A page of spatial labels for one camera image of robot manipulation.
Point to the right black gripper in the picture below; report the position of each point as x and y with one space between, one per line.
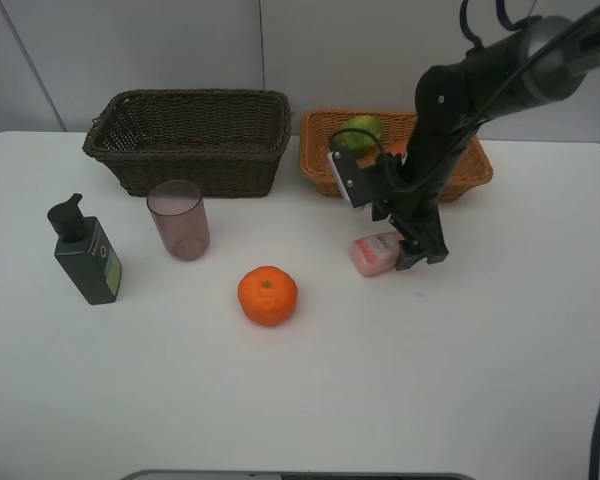
412 183

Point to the pink lotion bottle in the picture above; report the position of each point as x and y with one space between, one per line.
376 254

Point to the green lime fruit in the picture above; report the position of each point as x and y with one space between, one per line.
359 134

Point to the orange tangerine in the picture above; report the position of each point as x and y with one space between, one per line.
268 296

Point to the translucent purple plastic cup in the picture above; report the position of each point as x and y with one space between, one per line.
178 211

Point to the dark green pump bottle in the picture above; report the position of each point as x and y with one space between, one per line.
85 253

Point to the red yellow peach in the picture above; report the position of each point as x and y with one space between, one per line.
398 148

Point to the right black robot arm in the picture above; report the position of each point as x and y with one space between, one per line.
543 61

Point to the light orange wicker basket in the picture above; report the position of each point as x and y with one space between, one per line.
473 170

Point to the dark brown wicker basket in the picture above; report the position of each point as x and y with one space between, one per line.
228 142

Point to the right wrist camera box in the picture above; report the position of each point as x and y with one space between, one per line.
357 185

